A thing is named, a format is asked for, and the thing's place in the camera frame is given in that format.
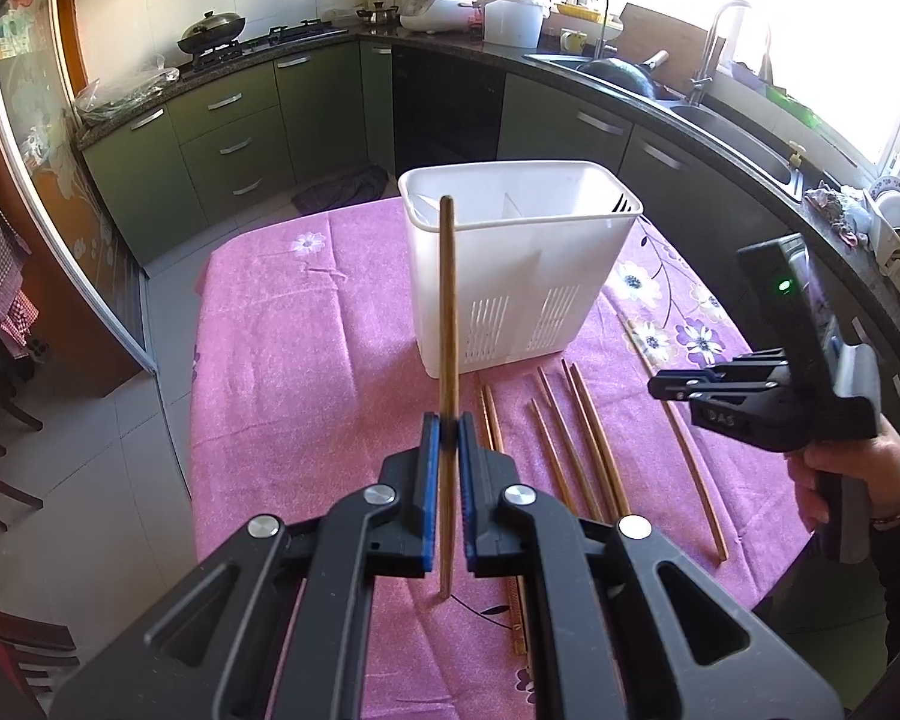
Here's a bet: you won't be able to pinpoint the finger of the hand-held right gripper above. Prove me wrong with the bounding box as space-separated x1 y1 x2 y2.
709 348 792 383
647 369 785 403

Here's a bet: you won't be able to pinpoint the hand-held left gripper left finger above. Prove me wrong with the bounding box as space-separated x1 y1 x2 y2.
49 411 443 720

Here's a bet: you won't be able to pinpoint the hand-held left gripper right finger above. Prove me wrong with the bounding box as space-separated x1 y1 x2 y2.
459 412 845 720

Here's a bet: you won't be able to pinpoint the white plastic utensil holder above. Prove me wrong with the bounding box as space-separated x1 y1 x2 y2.
397 160 644 380

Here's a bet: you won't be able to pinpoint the person's right hand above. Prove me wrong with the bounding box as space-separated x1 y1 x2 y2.
786 433 900 541

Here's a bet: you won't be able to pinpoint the crumpled dish rag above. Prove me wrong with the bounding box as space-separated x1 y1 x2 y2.
805 186 872 247

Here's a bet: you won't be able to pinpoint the pink floral tablecloth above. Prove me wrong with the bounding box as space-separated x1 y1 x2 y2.
189 199 818 720

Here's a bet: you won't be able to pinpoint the steel kitchen sink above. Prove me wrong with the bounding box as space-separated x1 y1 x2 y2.
670 103 794 187

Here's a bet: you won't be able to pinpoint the green sponge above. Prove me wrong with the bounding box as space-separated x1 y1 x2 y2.
763 85 824 130

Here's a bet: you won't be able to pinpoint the steel kitchen faucet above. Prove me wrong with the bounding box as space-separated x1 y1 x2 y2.
685 0 756 107

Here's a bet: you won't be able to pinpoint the green cabinets under sink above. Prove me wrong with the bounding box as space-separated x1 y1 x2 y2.
497 73 900 481

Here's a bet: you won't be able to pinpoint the wooden cutting board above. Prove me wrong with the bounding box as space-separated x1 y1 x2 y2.
619 4 711 95

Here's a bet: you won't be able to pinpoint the kitchen window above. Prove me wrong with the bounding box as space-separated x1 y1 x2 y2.
562 0 900 166

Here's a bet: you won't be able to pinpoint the dark floor mat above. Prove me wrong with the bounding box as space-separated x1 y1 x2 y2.
292 163 389 215

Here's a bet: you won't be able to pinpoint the thin black faucet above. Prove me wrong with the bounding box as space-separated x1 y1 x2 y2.
591 0 614 59

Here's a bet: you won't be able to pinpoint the white plastic bucket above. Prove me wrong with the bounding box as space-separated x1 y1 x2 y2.
478 0 553 49

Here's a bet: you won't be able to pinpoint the green cabinets with drawers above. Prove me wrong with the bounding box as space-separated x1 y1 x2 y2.
81 36 395 265

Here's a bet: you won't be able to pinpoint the dark granite countertop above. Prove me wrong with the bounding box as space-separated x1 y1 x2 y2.
73 15 900 421

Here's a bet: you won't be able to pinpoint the dark wooden chair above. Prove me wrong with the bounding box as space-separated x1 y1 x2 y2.
0 313 46 533
0 598 80 698

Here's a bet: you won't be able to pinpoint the white rice cooker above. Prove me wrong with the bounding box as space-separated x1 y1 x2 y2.
400 0 482 35

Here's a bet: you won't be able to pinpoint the black gas stove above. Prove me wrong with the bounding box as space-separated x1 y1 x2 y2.
190 19 350 67

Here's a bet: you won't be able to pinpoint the floral glass sliding door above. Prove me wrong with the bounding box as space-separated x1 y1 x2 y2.
0 0 158 374

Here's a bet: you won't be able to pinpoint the plastic bag of vegetables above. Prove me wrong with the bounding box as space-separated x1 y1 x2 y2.
75 64 181 125

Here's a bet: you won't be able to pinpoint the black wok with lid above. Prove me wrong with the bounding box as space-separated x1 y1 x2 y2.
178 11 247 55

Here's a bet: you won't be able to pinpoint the black wok with wooden handle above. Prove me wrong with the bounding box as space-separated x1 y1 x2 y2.
576 50 671 100

